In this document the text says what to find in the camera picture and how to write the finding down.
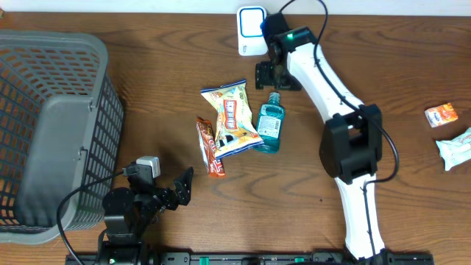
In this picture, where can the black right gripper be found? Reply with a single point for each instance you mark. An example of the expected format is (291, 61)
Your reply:
(260, 79)

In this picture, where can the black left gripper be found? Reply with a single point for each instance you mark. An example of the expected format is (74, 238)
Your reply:
(182, 194)

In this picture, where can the blue mouthwash bottle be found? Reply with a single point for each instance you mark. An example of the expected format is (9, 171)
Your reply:
(270, 121)

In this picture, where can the red brown snack bar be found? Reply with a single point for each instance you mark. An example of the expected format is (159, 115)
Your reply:
(207, 146)

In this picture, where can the yellow wet wipes bag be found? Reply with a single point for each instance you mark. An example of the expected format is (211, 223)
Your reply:
(234, 130)

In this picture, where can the orange small box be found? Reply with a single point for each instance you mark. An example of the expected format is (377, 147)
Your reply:
(441, 115)

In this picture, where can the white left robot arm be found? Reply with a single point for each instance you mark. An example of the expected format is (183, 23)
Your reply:
(129, 211)

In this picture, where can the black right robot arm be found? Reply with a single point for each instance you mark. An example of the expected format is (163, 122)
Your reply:
(351, 144)

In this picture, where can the grey plastic basket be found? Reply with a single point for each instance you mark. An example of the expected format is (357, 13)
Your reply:
(61, 122)

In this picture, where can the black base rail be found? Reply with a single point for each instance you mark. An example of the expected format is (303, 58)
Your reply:
(321, 257)

